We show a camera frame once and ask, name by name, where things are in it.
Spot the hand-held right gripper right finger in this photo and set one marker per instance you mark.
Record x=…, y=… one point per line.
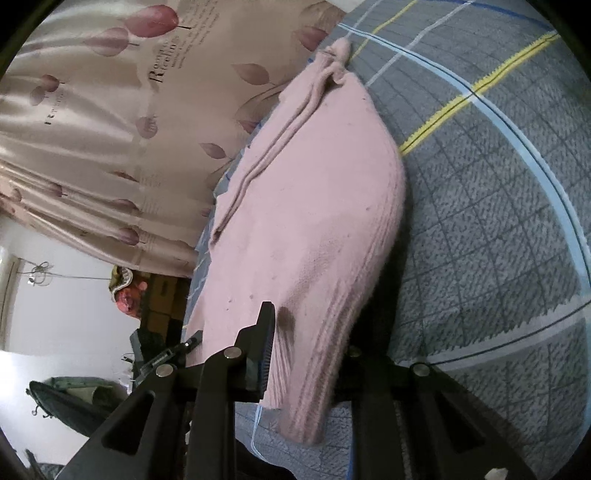
x=369, y=397

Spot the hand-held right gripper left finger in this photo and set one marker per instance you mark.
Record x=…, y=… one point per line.
x=265, y=364

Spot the pink knit sweater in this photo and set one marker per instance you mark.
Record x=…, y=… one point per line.
x=314, y=207

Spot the stack of cardboard boxes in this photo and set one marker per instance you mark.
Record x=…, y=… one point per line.
x=161, y=288

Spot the dark green bag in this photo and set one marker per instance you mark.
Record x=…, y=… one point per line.
x=69, y=397

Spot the grey plaid bed sheet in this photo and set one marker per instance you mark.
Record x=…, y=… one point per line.
x=485, y=207

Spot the beige leaf print curtain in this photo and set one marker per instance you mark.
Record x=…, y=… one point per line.
x=92, y=115

